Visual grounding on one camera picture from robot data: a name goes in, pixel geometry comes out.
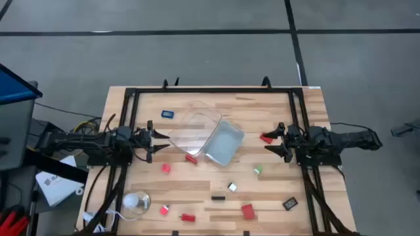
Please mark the blue screen monitor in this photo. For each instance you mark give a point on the blue screen monitor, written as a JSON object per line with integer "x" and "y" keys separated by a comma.
{"x": 14, "y": 85}

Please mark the small red digital device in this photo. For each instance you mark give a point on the small red digital device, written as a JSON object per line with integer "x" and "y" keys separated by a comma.
{"x": 191, "y": 159}

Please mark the red and white small item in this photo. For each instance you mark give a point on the red and white small item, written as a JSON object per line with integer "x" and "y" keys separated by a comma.
{"x": 164, "y": 210}

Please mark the black metal table frame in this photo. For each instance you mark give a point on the black metal table frame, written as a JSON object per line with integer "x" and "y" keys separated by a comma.
{"x": 213, "y": 90}

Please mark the small black digital device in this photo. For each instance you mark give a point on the small black digital device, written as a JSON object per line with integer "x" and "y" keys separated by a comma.
{"x": 290, "y": 203}

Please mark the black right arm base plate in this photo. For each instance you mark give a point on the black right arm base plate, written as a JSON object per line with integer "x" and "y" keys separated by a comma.
{"x": 320, "y": 160}

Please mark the white light bulb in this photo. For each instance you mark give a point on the white light bulb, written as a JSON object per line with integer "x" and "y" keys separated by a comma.
{"x": 130, "y": 200}

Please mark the small blue digital device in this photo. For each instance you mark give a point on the small blue digital device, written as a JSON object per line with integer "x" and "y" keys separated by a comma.
{"x": 167, "y": 114}

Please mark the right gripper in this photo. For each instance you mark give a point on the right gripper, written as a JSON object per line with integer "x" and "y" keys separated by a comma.
{"x": 294, "y": 141}

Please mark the small red cube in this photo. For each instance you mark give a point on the small red cube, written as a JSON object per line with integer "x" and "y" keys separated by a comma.
{"x": 165, "y": 168}

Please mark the green and white small item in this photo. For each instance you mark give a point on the green and white small item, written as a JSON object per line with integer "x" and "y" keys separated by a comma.
{"x": 258, "y": 169}

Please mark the black diagonal beam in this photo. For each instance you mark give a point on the black diagonal beam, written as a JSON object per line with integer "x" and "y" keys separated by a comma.
{"x": 55, "y": 166}

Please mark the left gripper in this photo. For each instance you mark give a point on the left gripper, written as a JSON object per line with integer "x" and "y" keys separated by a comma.
{"x": 141, "y": 139}

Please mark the red rectangular box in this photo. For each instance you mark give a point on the red rectangular box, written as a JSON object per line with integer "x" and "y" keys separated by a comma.
{"x": 248, "y": 211}

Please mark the grey desk cabinet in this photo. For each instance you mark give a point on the grey desk cabinet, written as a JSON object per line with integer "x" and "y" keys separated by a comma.
{"x": 16, "y": 131}

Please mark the red block with black pin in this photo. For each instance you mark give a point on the red block with black pin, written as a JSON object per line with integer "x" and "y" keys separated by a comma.
{"x": 188, "y": 217}

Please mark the black box stand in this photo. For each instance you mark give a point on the black box stand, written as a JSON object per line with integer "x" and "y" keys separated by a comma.
{"x": 42, "y": 126}

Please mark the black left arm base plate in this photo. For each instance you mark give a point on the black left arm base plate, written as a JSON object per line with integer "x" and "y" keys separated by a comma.
{"x": 110, "y": 160}

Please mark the grey translucent plastic container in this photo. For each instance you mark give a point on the grey translucent plastic container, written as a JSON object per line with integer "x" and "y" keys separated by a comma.
{"x": 224, "y": 144}

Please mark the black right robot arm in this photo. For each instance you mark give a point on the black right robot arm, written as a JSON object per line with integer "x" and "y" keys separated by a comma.
{"x": 344, "y": 140}

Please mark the red eraser block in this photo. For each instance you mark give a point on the red eraser block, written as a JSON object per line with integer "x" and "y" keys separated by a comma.
{"x": 266, "y": 139}

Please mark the grey chair base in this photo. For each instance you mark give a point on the grey chair base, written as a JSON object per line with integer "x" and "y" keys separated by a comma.
{"x": 405, "y": 128}

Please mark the short black bar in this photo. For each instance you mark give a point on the short black bar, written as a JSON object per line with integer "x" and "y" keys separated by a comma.
{"x": 218, "y": 197}

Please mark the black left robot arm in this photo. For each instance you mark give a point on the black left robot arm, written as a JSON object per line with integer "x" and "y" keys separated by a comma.
{"x": 85, "y": 141}

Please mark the clear round disc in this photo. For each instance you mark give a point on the clear round disc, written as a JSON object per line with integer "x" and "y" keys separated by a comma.
{"x": 144, "y": 202}

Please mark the clear plastic container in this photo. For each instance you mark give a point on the clear plastic container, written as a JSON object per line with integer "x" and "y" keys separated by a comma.
{"x": 193, "y": 131}

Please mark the white printed paper bag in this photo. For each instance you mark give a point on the white printed paper bag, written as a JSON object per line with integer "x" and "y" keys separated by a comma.
{"x": 57, "y": 185}

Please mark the white and black small cube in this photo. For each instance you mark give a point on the white and black small cube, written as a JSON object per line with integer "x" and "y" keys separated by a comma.
{"x": 232, "y": 187}

